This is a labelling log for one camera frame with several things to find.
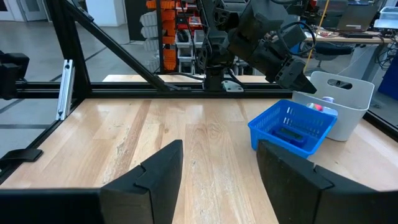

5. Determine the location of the light blue charger block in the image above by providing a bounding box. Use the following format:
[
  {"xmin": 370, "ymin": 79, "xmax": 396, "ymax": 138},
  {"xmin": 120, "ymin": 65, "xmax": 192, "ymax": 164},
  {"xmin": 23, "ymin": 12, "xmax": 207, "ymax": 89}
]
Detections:
[{"xmin": 322, "ymin": 96, "xmax": 340, "ymax": 116}]

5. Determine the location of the orange and grey parts rack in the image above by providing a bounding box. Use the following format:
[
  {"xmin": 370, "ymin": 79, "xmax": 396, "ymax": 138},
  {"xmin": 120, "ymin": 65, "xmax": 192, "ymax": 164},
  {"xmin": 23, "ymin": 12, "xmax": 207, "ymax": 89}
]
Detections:
[{"xmin": 139, "ymin": 0, "xmax": 208, "ymax": 75}]

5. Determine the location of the dark open laptop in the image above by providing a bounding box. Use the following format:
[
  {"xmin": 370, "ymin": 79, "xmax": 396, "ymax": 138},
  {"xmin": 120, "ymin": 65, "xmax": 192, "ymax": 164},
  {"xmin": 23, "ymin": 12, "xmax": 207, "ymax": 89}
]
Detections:
[{"xmin": 337, "ymin": 2, "xmax": 379, "ymax": 32}]

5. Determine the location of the yellow hanging cable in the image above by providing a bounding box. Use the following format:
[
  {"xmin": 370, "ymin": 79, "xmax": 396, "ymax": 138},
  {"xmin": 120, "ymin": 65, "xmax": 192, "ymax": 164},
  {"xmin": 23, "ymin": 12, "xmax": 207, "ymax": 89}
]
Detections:
[{"xmin": 303, "ymin": 0, "xmax": 330, "ymax": 73}]

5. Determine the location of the clear plastic lidded box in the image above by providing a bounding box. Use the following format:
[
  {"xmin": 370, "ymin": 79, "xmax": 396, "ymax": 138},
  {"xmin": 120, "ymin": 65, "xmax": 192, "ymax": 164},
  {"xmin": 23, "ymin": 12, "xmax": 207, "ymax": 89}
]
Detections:
[{"xmin": 374, "ymin": 6, "xmax": 398, "ymax": 30}]

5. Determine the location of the grey plastic handled bin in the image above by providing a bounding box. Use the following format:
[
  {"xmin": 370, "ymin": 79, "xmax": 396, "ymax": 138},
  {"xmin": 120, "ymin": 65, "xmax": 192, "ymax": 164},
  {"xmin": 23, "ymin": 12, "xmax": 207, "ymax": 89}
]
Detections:
[{"xmin": 291, "ymin": 70, "xmax": 376, "ymax": 142}]

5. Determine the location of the wooden office desk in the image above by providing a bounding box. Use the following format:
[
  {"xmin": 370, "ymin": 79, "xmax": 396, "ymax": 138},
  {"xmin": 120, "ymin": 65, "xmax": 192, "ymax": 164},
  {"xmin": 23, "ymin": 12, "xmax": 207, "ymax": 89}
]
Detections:
[{"xmin": 304, "ymin": 29, "xmax": 398, "ymax": 45}]

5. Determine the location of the black aluminium table frame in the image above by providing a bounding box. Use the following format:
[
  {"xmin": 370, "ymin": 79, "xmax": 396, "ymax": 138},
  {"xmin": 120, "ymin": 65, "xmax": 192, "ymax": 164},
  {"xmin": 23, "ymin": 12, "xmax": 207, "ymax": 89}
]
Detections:
[{"xmin": 0, "ymin": 0, "xmax": 398, "ymax": 187}]

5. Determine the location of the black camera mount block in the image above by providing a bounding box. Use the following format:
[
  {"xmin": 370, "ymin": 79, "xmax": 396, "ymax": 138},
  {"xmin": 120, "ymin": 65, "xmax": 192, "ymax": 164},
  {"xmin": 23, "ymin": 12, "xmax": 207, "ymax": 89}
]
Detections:
[{"xmin": 0, "ymin": 50, "xmax": 30, "ymax": 101}]

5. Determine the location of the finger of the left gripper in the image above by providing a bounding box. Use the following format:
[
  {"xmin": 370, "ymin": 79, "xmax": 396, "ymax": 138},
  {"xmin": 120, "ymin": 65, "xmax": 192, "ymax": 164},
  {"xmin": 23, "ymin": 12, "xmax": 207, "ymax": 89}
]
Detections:
[{"xmin": 275, "ymin": 57, "xmax": 318, "ymax": 95}]

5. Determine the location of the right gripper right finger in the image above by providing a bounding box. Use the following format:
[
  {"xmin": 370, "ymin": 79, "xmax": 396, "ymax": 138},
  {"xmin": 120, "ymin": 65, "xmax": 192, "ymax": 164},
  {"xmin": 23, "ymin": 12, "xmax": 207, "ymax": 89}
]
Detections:
[{"xmin": 256, "ymin": 139, "xmax": 398, "ymax": 224}]

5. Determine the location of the blue plastic mesh basket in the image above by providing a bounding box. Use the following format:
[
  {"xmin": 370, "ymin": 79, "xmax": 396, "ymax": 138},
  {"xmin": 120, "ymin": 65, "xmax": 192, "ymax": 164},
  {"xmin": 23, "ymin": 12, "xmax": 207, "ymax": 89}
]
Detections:
[{"xmin": 248, "ymin": 99, "xmax": 338, "ymax": 160}]

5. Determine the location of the black office chair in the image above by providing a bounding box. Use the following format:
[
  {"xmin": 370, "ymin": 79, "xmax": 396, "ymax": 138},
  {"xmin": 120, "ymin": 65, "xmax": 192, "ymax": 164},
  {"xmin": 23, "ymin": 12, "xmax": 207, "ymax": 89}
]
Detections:
[{"xmin": 310, "ymin": 42, "xmax": 356, "ymax": 68}]

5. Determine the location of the silver aluminium bracket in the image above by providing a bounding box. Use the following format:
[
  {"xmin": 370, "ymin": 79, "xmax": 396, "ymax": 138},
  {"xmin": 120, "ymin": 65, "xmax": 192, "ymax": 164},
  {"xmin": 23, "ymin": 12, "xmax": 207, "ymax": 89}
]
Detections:
[{"xmin": 55, "ymin": 58, "xmax": 76, "ymax": 122}]

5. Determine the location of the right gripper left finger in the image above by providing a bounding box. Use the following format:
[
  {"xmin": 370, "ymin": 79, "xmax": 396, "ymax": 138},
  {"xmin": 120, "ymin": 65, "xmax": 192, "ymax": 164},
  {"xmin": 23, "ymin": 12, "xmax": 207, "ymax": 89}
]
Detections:
[{"xmin": 99, "ymin": 139, "xmax": 185, "ymax": 224}]

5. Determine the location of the blue digital clock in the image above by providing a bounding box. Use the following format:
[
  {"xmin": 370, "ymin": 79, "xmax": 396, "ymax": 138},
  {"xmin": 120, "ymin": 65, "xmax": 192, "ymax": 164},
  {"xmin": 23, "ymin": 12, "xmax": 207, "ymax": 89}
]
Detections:
[{"xmin": 270, "ymin": 127, "xmax": 307, "ymax": 148}]

